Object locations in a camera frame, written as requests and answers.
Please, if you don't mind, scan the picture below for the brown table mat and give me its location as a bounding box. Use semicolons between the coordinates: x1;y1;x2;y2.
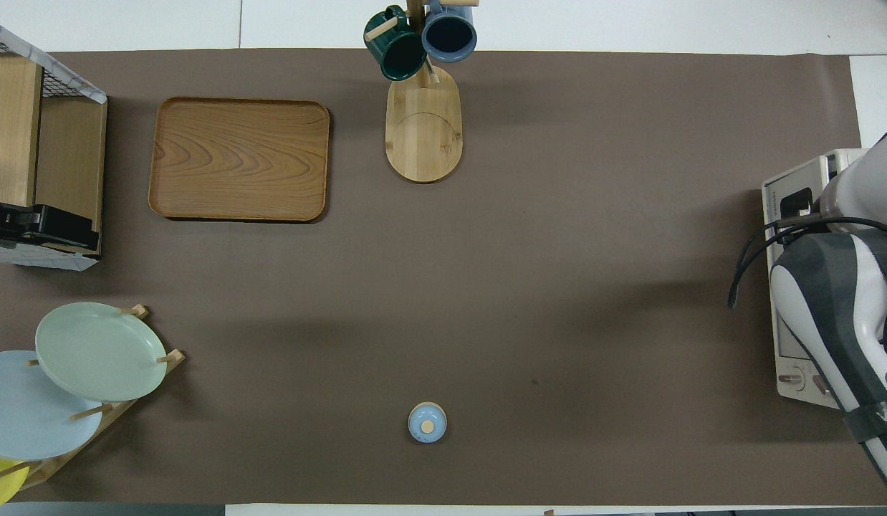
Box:
0;49;863;506

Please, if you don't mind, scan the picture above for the dark green mug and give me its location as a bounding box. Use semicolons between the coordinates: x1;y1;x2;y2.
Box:
363;6;428;82

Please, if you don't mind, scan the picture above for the wooden serving tray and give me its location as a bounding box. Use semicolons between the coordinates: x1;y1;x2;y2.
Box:
148;97;331;223

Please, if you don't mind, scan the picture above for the wire and wood shelf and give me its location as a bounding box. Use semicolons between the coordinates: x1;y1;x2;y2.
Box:
0;16;109;272

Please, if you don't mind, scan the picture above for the wooden plate rack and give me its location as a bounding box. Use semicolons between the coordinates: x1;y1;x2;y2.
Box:
0;305;185;492

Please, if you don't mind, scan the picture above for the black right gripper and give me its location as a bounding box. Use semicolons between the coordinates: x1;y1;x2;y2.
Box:
782;188;815;218

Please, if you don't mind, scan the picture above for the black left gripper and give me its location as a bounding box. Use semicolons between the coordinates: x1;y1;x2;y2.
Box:
0;185;100;252

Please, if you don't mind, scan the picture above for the pale green plate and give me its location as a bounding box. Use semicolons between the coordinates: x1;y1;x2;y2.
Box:
35;302;168;403

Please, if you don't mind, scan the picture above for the white toaster oven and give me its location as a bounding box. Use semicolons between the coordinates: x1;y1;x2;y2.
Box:
761;148;887;411

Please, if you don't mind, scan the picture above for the white patterned cloth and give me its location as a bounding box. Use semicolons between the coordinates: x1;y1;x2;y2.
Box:
0;16;107;105
0;242;102;272

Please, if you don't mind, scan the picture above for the blue mug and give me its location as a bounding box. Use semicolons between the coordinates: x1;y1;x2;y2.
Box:
421;0;479;63

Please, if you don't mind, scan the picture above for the wooden mug tree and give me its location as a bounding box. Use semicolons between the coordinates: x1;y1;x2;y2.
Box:
365;0;480;183

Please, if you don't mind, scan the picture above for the large light blue plate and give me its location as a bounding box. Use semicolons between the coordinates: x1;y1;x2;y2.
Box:
0;350;104;462

